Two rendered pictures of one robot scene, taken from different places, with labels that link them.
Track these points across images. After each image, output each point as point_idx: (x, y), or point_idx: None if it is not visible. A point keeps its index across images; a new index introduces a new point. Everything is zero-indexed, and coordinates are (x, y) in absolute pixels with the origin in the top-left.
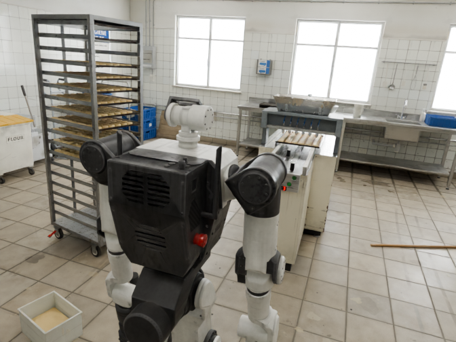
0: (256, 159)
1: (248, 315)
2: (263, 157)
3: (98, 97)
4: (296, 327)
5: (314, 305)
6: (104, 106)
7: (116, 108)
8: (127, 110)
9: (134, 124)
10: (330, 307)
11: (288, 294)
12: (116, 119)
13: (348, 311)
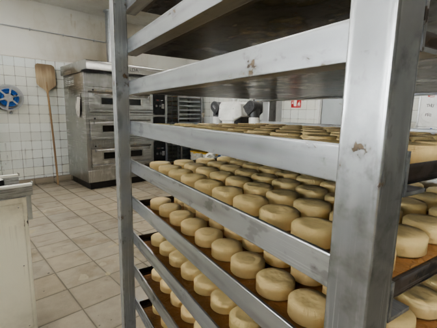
0: (219, 102)
1: (215, 154)
2: (217, 101)
3: (261, 128)
4: (107, 274)
5: (67, 282)
6: (227, 188)
7: (187, 174)
8: (164, 163)
9: (147, 201)
10: (59, 278)
11: (69, 297)
12: (188, 218)
13: (53, 273)
